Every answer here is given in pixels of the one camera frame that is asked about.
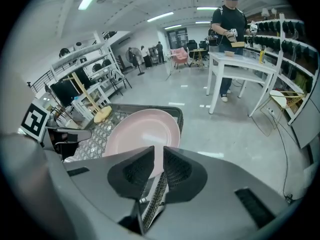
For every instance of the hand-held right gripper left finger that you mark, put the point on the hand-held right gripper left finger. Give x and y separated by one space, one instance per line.
120 174

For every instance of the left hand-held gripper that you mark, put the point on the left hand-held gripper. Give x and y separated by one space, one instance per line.
35 120

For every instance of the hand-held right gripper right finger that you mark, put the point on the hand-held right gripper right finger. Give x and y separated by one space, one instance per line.
212 189

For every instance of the pink big plate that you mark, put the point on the pink big plate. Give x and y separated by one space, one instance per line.
142 134

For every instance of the black woven coffee table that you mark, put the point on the black woven coffee table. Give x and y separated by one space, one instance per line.
100 134

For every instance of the white desk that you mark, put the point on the white desk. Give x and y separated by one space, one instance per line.
82 106

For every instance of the wooden cup tree stand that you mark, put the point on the wooden cup tree stand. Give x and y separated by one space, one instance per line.
102 114

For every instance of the black monitor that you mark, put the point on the black monitor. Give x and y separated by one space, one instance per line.
63 92

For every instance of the black metal railing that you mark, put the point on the black metal railing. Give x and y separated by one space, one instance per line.
41 81

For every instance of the black and white folding chair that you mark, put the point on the black and white folding chair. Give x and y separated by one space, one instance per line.
116 76

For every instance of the white storage shelf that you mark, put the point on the white storage shelf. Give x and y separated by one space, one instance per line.
281 41
75 56

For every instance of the black standing fan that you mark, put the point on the black standing fan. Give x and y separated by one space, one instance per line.
136 54

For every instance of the grey cabinet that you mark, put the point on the grey cabinet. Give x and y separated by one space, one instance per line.
305 124

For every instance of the white square table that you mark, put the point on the white square table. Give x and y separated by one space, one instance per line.
245 62

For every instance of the pink armchair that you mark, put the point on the pink armchair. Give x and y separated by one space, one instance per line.
180 55

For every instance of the wooden bowl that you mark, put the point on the wooden bowl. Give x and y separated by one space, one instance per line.
229 53

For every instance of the yellow round side table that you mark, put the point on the yellow round side table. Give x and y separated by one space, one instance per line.
197 49

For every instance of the yellow bottle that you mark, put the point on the yellow bottle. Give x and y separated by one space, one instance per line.
262 55

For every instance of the black office chair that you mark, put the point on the black office chair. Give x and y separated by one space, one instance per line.
192 45

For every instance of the black glass door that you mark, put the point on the black glass door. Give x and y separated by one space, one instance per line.
177 37

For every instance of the row of black helmets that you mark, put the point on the row of black helmets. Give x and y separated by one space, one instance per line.
287 26

